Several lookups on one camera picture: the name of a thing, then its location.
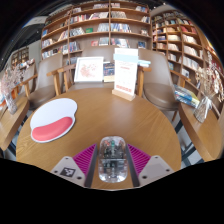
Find curved wooden bookshelf with books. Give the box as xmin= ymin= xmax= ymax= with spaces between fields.
xmin=150 ymin=11 xmax=224 ymax=118

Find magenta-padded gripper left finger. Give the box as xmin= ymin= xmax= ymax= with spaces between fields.
xmin=50 ymin=143 xmax=99 ymax=188

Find dark book with orange print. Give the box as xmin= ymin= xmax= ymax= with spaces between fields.
xmin=102 ymin=61 xmax=116 ymax=83

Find white sign on wooden base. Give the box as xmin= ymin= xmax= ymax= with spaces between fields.
xmin=111 ymin=47 xmax=139 ymax=102

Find small distant wooden bookshelf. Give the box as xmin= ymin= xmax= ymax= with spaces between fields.
xmin=10 ymin=46 xmax=30 ymax=68

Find light blue book stack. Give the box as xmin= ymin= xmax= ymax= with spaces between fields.
xmin=138 ymin=59 xmax=152 ymax=68

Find white mouse pad, red wrist rest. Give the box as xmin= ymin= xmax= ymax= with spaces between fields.
xmin=29 ymin=97 xmax=78 ymax=144

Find round wooden side table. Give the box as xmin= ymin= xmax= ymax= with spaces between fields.
xmin=178 ymin=101 xmax=224 ymax=163
xmin=0 ymin=94 xmax=30 ymax=153

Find large wooden bookshelf with books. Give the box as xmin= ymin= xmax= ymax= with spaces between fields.
xmin=40 ymin=0 xmax=152 ymax=66

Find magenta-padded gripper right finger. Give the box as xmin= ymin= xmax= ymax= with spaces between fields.
xmin=124 ymin=143 xmax=175 ymax=188

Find white framed picture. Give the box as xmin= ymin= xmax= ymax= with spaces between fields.
xmin=73 ymin=56 xmax=105 ymax=83

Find stack of colourful books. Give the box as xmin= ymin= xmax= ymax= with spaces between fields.
xmin=173 ymin=84 xmax=201 ymax=109

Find transparent computer mouse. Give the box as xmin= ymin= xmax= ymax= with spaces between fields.
xmin=97 ymin=135 xmax=128 ymax=183

